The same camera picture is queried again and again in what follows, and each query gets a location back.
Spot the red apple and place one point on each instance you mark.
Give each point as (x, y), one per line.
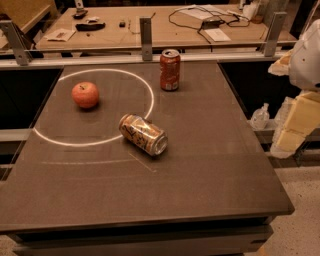
(85, 95)

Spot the orange patterned soda can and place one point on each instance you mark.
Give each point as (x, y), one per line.
(147, 136)

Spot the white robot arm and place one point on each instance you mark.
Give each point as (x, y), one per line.
(304, 73)

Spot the clear sanitizer bottle left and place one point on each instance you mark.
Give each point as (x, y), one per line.
(260, 117)

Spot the middle metal bracket post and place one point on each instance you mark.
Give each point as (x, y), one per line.
(146, 38)

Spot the left metal bracket post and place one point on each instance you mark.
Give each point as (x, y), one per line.
(17, 41)

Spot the wooden background table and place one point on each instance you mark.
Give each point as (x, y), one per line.
(172, 27)

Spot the black flat device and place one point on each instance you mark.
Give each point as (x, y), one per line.
(90, 27)

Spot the right metal bracket post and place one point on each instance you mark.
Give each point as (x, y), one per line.
(273, 34)

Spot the red soda can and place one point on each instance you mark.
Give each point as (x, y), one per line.
(169, 69)

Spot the metal bracket post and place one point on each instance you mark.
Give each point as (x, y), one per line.
(146, 38)
(17, 41)
(273, 34)

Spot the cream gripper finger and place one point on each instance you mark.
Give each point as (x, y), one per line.
(281, 66)
(300, 121)

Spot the small black box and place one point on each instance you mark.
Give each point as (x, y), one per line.
(122, 24)

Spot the black tool top left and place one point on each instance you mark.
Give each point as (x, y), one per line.
(80, 10)

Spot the white paper card right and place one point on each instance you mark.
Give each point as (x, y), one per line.
(217, 35)

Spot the white paper sheet left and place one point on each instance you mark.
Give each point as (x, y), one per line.
(62, 35)

